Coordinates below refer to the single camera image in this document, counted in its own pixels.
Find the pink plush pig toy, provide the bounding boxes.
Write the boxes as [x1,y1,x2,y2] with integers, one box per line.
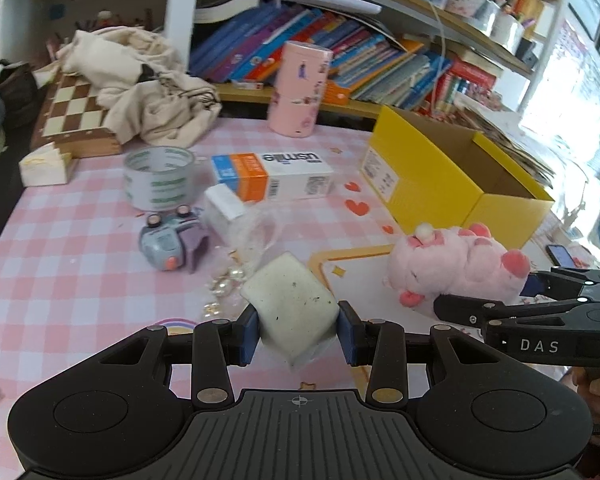
[384,223,531,318]

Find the white sponge block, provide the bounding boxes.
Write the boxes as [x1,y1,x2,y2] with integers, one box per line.
[242,252,339,368]

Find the grey purple toy car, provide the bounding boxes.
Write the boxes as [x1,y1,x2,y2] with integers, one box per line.
[138,205,210,274]

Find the small white box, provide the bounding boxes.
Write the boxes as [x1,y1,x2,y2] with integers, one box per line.
[202,183,246,245]

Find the clear packing tape roll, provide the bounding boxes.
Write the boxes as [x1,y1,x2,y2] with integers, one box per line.
[123,146,196,211]

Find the smartphone on table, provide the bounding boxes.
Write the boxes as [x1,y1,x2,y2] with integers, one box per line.
[545,244,577,269]

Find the yellow cardboard box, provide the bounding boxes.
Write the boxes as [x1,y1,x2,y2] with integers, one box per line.
[361,106,554,249]

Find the stack of papers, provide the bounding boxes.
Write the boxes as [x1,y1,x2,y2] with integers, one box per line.
[451,108,555,188]

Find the white orange usmile box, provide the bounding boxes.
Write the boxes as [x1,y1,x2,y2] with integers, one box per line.
[211,151,335,203]

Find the white tissue pack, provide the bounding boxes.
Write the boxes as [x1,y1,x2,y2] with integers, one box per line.
[19,142,78,188]

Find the beige cloth bag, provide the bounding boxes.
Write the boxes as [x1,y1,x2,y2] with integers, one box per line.
[58,26,222,148]

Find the row of leaning books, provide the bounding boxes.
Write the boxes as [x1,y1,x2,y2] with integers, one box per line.
[188,0,498,117]

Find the wooden chess board box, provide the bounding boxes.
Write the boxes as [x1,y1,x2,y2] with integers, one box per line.
[30,70,122,158]

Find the pink cylindrical canister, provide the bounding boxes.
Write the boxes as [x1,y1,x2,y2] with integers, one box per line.
[268,40,332,138]

